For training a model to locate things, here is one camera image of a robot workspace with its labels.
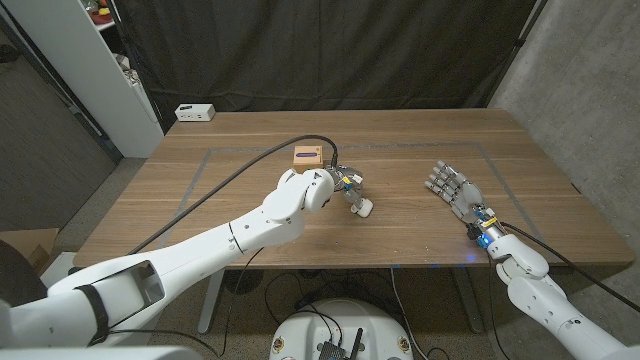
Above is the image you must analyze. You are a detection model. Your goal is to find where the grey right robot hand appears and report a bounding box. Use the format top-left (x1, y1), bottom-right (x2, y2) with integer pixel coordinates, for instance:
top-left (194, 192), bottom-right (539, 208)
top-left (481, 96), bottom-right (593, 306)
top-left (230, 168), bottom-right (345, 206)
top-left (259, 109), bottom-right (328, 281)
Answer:
top-left (424, 159), bottom-right (504, 250)

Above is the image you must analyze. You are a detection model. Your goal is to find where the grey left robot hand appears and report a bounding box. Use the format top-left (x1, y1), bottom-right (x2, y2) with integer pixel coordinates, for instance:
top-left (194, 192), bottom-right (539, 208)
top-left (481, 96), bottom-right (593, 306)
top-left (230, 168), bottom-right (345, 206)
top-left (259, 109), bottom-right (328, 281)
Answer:
top-left (327, 164), bottom-right (372, 218)

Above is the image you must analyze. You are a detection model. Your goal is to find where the white AirPods case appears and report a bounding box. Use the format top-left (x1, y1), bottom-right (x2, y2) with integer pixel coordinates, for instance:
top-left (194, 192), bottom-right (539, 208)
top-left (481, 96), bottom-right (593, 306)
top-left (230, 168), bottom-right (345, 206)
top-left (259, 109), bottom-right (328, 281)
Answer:
top-left (353, 197), bottom-right (375, 219)

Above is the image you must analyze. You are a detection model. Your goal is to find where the small wooden box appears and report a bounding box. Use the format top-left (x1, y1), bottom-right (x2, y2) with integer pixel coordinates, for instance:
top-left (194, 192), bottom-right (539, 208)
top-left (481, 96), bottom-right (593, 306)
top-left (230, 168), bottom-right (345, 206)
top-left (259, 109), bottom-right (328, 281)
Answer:
top-left (292, 145), bottom-right (325, 175)

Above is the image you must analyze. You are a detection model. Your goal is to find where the brown cardboard floor box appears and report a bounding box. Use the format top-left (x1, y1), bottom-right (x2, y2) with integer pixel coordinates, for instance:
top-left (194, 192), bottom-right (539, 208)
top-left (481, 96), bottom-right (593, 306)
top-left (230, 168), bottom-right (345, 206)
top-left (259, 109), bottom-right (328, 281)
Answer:
top-left (0, 227), bottom-right (60, 275)

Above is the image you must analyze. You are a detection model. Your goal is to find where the grey table leg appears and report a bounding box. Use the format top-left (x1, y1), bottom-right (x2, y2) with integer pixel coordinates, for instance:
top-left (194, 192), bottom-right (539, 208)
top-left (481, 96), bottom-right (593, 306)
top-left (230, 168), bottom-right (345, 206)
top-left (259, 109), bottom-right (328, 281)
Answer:
top-left (452, 266), bottom-right (485, 334)

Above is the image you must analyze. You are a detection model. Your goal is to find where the black curtain backdrop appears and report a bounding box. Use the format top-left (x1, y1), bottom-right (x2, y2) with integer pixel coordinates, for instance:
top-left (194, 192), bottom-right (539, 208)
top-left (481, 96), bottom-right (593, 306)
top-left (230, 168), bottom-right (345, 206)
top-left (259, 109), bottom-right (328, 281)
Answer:
top-left (113, 0), bottom-right (539, 132)

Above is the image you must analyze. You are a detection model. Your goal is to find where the round black floor grille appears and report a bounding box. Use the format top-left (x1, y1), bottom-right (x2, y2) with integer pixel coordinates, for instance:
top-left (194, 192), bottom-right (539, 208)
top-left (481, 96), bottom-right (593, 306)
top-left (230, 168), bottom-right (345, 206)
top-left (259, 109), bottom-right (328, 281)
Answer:
top-left (223, 269), bottom-right (265, 295)

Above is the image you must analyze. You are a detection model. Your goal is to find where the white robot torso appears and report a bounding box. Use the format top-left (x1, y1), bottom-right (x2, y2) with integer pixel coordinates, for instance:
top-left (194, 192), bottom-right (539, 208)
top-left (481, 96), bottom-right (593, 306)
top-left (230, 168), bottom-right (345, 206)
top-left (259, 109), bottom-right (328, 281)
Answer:
top-left (269, 298), bottom-right (415, 360)

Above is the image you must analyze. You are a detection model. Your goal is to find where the black torso antenna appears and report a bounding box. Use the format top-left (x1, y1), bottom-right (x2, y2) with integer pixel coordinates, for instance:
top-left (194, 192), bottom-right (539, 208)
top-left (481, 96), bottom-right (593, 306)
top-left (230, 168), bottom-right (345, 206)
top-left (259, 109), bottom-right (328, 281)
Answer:
top-left (349, 327), bottom-right (365, 360)

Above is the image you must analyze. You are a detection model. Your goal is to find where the black backdrop stand pole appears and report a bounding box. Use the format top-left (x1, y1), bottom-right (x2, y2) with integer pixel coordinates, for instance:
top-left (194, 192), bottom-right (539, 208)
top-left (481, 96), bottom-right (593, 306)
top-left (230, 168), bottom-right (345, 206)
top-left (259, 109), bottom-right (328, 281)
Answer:
top-left (485, 0), bottom-right (549, 109)

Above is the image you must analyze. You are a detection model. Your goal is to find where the white power strip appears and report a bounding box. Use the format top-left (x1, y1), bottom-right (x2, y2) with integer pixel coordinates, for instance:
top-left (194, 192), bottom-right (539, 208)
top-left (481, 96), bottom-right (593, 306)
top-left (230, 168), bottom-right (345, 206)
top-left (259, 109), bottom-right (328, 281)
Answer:
top-left (174, 103), bottom-right (217, 123)

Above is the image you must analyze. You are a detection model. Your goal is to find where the white table leg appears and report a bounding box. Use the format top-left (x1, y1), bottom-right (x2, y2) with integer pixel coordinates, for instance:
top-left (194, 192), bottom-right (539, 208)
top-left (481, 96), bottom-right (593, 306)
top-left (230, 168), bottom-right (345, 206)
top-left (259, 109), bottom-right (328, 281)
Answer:
top-left (197, 269), bottom-right (226, 335)

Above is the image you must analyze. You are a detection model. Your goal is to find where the white shelf cabinet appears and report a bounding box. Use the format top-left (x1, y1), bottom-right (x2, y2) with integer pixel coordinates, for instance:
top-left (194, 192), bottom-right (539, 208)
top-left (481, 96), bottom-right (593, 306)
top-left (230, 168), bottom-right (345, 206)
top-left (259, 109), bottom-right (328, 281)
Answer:
top-left (0, 0), bottom-right (165, 159)

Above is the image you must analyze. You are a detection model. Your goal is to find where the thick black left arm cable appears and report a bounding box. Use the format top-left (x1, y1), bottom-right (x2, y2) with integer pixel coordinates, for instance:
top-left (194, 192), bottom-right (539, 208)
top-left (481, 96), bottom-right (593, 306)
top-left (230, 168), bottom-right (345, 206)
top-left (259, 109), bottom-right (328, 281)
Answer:
top-left (127, 134), bottom-right (340, 256)

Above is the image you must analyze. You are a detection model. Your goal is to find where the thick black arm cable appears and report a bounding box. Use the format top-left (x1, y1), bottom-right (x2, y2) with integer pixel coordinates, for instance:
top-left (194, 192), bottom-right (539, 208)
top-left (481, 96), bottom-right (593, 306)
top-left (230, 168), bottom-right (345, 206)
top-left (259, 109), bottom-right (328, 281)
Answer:
top-left (501, 222), bottom-right (640, 314)
top-left (127, 134), bottom-right (340, 256)

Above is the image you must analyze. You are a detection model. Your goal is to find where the black floor cable tangle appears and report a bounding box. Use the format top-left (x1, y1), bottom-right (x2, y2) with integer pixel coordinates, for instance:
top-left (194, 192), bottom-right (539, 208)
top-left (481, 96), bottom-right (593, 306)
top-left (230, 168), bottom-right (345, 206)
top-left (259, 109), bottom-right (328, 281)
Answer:
top-left (263, 268), bottom-right (401, 326)

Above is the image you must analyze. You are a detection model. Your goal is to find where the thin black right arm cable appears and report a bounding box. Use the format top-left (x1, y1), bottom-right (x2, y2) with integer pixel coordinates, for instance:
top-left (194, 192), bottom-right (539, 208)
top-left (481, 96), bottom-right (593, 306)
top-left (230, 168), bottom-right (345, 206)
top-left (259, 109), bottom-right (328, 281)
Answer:
top-left (486, 249), bottom-right (509, 360)

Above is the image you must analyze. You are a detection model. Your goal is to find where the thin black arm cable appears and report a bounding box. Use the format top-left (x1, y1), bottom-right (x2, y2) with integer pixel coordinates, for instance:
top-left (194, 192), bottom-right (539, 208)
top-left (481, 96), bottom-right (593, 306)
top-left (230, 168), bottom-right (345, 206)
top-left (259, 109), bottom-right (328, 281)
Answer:
top-left (486, 249), bottom-right (509, 360)
top-left (107, 247), bottom-right (265, 358)

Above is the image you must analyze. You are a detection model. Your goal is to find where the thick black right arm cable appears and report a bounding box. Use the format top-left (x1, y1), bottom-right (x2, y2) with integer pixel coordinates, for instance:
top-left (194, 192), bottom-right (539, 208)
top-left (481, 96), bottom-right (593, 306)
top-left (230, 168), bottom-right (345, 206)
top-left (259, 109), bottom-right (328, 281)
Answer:
top-left (501, 222), bottom-right (640, 314)

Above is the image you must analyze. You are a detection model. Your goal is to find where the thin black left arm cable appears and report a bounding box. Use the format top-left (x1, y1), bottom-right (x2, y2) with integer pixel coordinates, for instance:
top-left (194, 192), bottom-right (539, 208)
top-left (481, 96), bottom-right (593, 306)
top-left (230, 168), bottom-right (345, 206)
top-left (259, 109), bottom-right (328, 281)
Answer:
top-left (107, 247), bottom-right (265, 358)

